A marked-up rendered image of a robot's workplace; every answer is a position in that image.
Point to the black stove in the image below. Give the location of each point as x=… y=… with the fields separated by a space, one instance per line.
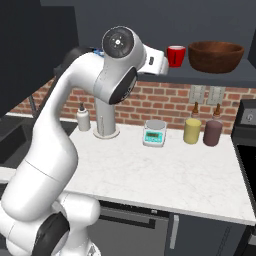
x=246 y=133

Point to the brown wooden bowl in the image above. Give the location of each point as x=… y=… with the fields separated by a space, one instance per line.
x=216 y=57

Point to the dark sink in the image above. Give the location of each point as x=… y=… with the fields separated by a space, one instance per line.
x=20 y=140

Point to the blue glass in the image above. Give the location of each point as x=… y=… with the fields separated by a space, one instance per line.
x=97 y=51

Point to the grey dishwasher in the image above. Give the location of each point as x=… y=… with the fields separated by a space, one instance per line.
x=133 y=236

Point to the yellow canister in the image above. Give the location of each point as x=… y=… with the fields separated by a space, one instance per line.
x=192 y=131

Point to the dark grey wall cabinet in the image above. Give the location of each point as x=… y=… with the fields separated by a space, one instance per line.
x=200 y=20

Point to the teal kitchen scale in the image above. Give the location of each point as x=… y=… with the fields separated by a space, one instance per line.
x=154 y=134

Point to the maroon canister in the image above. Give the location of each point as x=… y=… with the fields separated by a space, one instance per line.
x=212 y=133

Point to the dark grey bowl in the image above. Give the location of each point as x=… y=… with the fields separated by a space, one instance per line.
x=71 y=58

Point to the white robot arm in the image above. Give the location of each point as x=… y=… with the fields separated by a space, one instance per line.
x=50 y=160

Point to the white soap dispenser bottle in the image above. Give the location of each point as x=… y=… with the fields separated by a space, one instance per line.
x=83 y=120

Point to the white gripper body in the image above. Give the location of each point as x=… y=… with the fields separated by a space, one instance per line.
x=163 y=63

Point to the dark tap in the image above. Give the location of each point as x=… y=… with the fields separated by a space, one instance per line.
x=33 y=105

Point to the white paper towel holder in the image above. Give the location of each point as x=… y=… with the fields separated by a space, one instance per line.
x=106 y=120

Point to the red cup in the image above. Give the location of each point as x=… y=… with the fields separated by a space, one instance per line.
x=176 y=56

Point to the dark grey base cabinet door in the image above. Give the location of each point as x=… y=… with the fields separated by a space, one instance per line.
x=206 y=238

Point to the brown bottle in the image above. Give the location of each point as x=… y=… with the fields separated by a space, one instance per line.
x=217 y=111

